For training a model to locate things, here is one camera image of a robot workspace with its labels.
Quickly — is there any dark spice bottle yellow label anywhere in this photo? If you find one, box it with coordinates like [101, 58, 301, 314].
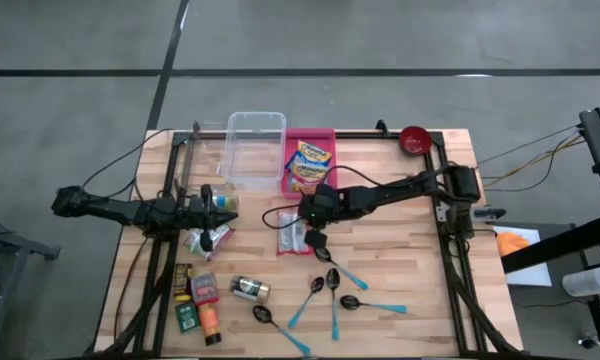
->
[173, 262, 194, 303]

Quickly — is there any clear plastic storage bin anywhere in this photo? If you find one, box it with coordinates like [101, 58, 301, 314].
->
[218, 111, 288, 195]

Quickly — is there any yellow light-blue ramen pack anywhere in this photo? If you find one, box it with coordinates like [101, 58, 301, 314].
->
[285, 153, 331, 195]

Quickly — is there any white plastic bottle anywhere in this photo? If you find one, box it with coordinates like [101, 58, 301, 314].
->
[561, 266, 600, 299]

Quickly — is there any yellow dark-blue ramen pack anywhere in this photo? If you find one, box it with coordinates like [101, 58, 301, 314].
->
[296, 140, 334, 167]

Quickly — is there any orange object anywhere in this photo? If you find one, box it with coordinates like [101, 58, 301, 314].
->
[496, 231, 530, 258]

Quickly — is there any red spice tin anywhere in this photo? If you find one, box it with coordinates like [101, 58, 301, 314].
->
[190, 272, 221, 307]

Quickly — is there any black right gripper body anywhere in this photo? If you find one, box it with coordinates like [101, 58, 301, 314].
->
[298, 183, 340, 232]

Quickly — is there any black slanted beam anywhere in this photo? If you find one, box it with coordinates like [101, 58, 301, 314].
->
[501, 213, 600, 275]

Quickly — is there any red Maruchan ramen pack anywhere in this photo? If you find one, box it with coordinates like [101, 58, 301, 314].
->
[276, 209, 315, 257]

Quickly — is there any lime chili ramen pack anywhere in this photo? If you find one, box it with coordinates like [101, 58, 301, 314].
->
[183, 223, 235, 262]

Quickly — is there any brown cable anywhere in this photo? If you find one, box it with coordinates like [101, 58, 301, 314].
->
[113, 237, 150, 341]

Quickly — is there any black spoon teal handle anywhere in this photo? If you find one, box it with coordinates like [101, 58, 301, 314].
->
[251, 304, 313, 358]
[286, 276, 326, 330]
[325, 267, 342, 343]
[313, 244, 370, 292]
[339, 294, 409, 316]

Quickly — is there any pink plastic tray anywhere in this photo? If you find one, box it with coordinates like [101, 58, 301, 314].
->
[281, 127, 338, 200]

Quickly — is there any grey side table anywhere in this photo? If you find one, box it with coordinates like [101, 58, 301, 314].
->
[0, 213, 61, 360]

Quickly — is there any white paper sheet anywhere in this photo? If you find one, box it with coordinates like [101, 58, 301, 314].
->
[493, 224, 553, 288]

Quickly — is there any small clear acrylic container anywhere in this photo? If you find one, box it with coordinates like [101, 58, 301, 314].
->
[182, 137, 229, 194]

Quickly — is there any yellow floor cable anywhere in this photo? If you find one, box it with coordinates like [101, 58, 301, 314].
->
[482, 134, 586, 189]

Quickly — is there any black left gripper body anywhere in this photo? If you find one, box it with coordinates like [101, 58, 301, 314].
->
[178, 183, 215, 253]

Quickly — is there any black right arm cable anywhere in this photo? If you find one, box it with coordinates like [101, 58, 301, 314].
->
[261, 164, 424, 231]

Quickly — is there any black clamp handle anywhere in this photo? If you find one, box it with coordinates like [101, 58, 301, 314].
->
[472, 207, 507, 222]

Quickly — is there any red and black bowl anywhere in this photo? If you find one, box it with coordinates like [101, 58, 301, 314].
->
[398, 125, 434, 157]

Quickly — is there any green spice tin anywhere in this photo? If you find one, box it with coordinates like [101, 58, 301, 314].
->
[174, 301, 202, 335]

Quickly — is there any orange spice bottle black cap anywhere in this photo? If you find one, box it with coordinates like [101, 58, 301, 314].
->
[196, 301, 223, 347]

